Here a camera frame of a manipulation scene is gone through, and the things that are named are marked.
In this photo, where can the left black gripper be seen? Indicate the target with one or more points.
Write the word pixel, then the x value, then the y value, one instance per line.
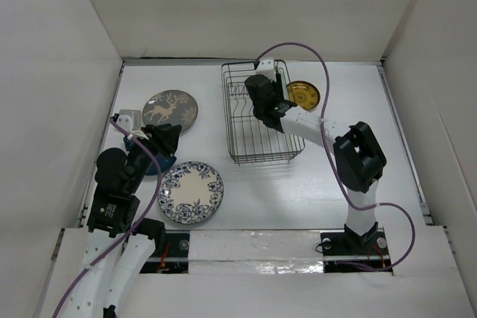
pixel 162 136

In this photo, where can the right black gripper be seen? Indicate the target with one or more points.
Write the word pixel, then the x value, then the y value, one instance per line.
pixel 279 86

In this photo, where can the grey deer plate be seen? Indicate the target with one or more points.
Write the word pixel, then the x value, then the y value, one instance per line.
pixel 173 106

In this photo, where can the dark blue plate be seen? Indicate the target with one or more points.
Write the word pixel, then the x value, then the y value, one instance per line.
pixel 165 163

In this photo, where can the amber glass plate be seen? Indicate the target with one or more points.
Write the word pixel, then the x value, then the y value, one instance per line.
pixel 304 94

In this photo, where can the blue floral white plate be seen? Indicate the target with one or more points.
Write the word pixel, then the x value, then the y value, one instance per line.
pixel 191 193

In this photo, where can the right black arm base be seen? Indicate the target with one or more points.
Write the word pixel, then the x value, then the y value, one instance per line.
pixel 335 249

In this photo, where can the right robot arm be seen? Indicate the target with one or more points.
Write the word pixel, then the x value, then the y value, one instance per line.
pixel 355 155

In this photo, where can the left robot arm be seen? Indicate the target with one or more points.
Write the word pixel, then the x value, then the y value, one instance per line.
pixel 120 241

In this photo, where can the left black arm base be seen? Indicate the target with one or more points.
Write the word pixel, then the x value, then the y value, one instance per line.
pixel 172 257

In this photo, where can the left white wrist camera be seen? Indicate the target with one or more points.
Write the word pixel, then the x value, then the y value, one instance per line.
pixel 130 120

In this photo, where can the grey wire dish rack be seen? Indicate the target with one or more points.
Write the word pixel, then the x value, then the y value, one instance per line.
pixel 249 141

